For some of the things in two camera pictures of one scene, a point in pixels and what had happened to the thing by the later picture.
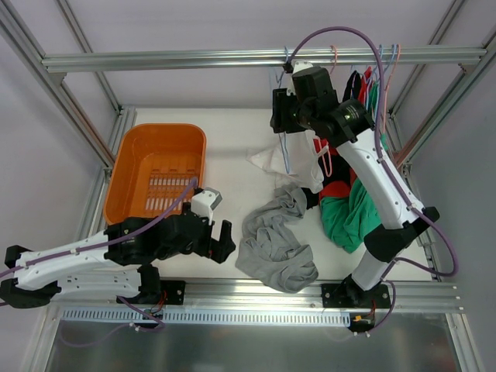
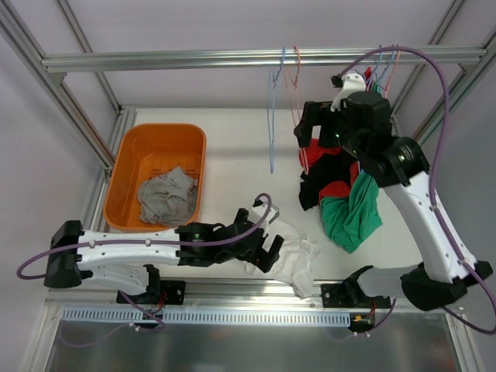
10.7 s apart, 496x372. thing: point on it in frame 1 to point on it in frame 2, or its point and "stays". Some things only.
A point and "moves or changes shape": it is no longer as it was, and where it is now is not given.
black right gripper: [280, 110] to [315, 118]
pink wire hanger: [324, 148] moves or changes shape
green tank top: [350, 214] stays
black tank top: [334, 167] stays
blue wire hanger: [389, 66] stays
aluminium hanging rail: [472, 55] stays
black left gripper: [209, 240] to [255, 238]
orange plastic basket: [153, 166] stays
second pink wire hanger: [389, 83] stays
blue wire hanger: [284, 161] to [271, 129]
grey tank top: [269, 251] to [169, 198]
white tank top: [293, 160] to [294, 263]
